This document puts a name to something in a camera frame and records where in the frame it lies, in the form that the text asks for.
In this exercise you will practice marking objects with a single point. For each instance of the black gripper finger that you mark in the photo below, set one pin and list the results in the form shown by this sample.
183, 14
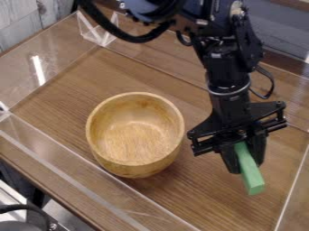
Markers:
230, 159
256, 142

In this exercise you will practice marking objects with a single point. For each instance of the clear acrylic tray enclosure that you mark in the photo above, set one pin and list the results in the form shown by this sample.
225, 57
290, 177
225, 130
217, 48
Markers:
58, 76

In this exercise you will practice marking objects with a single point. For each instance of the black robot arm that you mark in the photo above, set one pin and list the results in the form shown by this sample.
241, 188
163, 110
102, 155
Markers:
215, 28

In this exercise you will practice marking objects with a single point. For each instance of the brown wooden bowl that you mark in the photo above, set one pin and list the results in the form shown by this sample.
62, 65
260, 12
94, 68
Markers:
134, 132

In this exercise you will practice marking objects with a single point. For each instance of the green rectangular block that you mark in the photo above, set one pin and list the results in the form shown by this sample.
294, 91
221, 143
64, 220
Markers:
250, 173

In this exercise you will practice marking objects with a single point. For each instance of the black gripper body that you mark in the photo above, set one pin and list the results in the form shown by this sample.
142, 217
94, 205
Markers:
234, 116

